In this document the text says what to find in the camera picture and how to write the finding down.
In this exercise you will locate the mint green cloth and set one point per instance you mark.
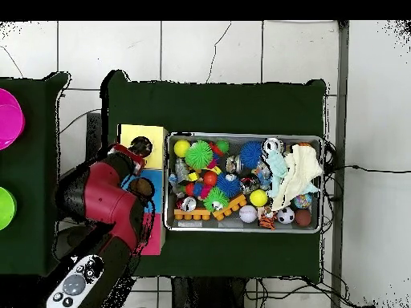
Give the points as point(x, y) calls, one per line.
point(276, 166)

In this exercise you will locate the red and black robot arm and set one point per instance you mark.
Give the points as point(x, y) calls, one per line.
point(106, 199)

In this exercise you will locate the green spiky ball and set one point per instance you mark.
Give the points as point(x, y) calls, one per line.
point(199, 155)

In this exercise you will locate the white baseball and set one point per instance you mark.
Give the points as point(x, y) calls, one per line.
point(248, 214)

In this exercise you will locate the yellow ball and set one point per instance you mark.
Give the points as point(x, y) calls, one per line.
point(182, 148)

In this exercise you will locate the green bowl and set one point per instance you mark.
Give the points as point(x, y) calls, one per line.
point(6, 208)

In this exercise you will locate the blue spiky ball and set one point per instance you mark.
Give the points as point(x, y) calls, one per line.
point(228, 185)
point(251, 154)

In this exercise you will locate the wooden box with three holes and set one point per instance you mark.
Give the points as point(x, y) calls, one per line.
point(155, 134)

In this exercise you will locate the silver mesh bin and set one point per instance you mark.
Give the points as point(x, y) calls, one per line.
point(192, 226)

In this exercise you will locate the small soccer ball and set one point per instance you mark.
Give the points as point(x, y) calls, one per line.
point(285, 215)

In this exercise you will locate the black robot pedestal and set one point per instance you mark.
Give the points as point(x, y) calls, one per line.
point(205, 295)

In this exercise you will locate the dark green table cloth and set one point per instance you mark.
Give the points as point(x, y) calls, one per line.
point(208, 106)
point(32, 96)

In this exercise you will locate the green spiky toy with eyes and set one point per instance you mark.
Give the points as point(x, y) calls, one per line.
point(215, 199)

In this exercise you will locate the cream knitted cloth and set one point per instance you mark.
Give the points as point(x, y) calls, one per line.
point(301, 170)

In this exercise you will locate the pink bowl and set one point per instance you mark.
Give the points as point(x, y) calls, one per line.
point(9, 120)

